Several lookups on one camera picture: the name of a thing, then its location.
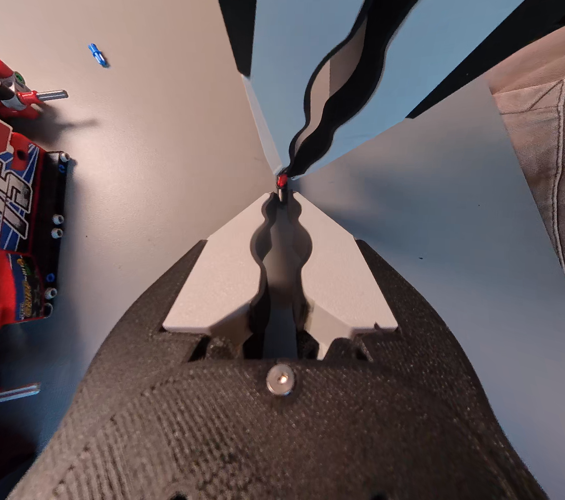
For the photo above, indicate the blue lego pin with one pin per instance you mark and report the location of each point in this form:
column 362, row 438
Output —
column 98, row 55

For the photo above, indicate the person's right forearm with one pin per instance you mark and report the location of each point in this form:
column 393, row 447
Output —
column 529, row 63

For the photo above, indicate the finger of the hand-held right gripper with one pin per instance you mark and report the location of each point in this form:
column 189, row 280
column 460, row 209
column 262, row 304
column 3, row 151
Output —
column 287, row 23
column 441, row 45

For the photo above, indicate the red white blue lego car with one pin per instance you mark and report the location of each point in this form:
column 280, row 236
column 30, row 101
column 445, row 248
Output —
column 26, row 200

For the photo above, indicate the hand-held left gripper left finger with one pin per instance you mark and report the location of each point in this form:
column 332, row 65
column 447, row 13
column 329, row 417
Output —
column 212, row 288

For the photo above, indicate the red lego pin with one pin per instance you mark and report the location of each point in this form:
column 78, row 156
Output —
column 281, row 179

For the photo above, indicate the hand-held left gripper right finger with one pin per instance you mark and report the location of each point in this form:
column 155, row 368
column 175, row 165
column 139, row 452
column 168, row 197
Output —
column 348, row 288

